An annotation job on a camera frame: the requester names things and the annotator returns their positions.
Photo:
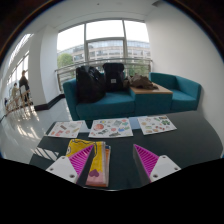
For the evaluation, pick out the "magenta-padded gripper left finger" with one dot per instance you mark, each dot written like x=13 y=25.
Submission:
x=61 y=166

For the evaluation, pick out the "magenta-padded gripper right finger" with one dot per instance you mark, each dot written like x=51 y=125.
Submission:
x=163 y=166

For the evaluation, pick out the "yellow orange printed towel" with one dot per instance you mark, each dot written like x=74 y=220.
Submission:
x=98 y=163

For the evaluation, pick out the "white sticker sheet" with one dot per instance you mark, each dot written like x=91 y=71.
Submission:
x=66 y=129
x=156 y=125
x=111 y=128

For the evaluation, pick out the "wooden sofa side table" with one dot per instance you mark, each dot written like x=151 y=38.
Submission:
x=156 y=90

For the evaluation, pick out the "teal sofa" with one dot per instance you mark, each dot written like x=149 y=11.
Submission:
x=110 y=105

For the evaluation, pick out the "group of wooden stools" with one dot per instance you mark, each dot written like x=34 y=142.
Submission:
x=20 y=100

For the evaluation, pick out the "large black backpack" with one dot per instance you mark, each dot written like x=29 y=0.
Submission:
x=88 y=85

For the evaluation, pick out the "brown jacket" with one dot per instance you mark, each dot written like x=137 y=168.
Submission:
x=141 y=81

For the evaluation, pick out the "person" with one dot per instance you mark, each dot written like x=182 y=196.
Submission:
x=15 y=91
x=24 y=83

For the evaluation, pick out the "metal balcony railing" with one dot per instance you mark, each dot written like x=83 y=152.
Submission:
x=70 y=66

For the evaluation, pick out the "black backpack with white label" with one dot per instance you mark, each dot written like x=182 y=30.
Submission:
x=113 y=75

